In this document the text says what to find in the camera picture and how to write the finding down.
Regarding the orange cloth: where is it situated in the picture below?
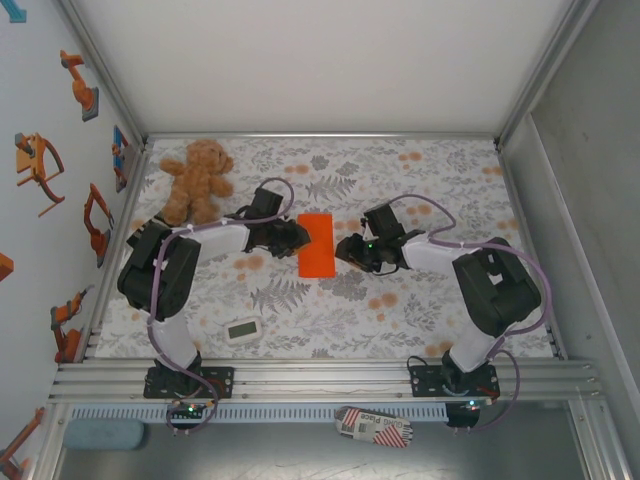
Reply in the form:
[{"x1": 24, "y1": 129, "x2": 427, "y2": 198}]
[{"x1": 296, "y1": 212, "x2": 336, "y2": 279}]

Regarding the floral table mat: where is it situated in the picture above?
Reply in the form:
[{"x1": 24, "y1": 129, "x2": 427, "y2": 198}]
[{"x1": 93, "y1": 136, "x2": 560, "y2": 360}]

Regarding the brown teddy bear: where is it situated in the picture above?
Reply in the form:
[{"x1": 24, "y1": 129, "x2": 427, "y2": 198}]
[{"x1": 158, "y1": 138, "x2": 236, "y2": 229}]

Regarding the white digital timer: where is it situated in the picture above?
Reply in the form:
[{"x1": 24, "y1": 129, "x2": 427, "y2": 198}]
[{"x1": 222, "y1": 315, "x2": 264, "y2": 346}]

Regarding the red striped printed packet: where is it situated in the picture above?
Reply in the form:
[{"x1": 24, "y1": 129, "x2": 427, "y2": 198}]
[{"x1": 333, "y1": 405, "x2": 415, "y2": 450}]

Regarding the orange claw machine sticker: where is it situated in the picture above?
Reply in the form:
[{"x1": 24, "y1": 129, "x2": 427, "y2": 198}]
[{"x1": 13, "y1": 131, "x2": 68, "y2": 218}]

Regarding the blue-grey sponge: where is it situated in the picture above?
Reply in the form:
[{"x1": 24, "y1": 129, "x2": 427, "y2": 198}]
[{"x1": 63, "y1": 418, "x2": 147, "y2": 452}]

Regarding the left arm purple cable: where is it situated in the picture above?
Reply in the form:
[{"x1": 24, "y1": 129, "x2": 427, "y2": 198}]
[{"x1": 147, "y1": 177, "x2": 296, "y2": 436}]

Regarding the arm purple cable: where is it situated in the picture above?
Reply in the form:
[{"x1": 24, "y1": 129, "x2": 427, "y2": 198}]
[
  {"x1": 147, "y1": 177, "x2": 296, "y2": 436},
  {"x1": 384, "y1": 193, "x2": 554, "y2": 434}
]

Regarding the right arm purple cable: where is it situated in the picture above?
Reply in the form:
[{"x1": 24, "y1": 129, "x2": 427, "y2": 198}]
[{"x1": 384, "y1": 193, "x2": 554, "y2": 434}]

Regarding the aluminium profile frame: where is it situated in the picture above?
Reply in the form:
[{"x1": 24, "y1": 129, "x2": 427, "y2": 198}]
[{"x1": 47, "y1": 0, "x2": 632, "y2": 480}]

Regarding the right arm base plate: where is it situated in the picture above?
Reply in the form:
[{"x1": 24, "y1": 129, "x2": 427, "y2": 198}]
[{"x1": 408, "y1": 364, "x2": 501, "y2": 400}]

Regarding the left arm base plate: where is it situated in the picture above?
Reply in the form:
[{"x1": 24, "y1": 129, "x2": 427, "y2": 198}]
[{"x1": 143, "y1": 365, "x2": 236, "y2": 400}]

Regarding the white slotted cable duct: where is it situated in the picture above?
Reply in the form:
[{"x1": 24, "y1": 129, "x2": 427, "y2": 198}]
[{"x1": 69, "y1": 403, "x2": 450, "y2": 423}]

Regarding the blue orange wall sticker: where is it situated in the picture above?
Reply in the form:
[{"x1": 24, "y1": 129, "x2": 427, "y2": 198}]
[{"x1": 110, "y1": 124, "x2": 133, "y2": 194}]

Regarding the teal wall sticker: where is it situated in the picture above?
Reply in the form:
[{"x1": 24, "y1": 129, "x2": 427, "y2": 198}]
[{"x1": 0, "y1": 0, "x2": 29, "y2": 24}]

